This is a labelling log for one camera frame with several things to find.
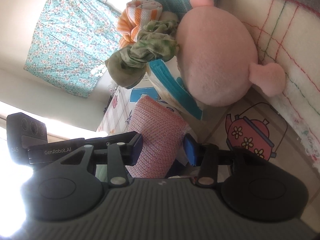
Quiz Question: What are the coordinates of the pink plush toy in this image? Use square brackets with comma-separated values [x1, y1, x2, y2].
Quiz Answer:
[176, 0, 286, 107]

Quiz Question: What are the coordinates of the pink knitted cloth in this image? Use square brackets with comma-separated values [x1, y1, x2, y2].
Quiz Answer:
[126, 95, 189, 179]

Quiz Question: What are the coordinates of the teal floral wall cloth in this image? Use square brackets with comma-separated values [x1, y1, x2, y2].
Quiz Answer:
[24, 0, 120, 98]

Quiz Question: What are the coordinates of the white teal tissue pack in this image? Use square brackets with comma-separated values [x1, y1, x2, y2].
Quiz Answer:
[146, 58, 203, 120]

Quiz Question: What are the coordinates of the green floral scrunchie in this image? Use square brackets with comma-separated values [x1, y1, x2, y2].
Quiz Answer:
[105, 20, 179, 89]

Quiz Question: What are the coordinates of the white blanket coloured stitching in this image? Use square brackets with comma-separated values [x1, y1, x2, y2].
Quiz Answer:
[219, 0, 319, 167]

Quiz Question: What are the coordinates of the orange striped rolled towel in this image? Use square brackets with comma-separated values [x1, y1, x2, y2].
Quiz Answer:
[117, 0, 163, 48]

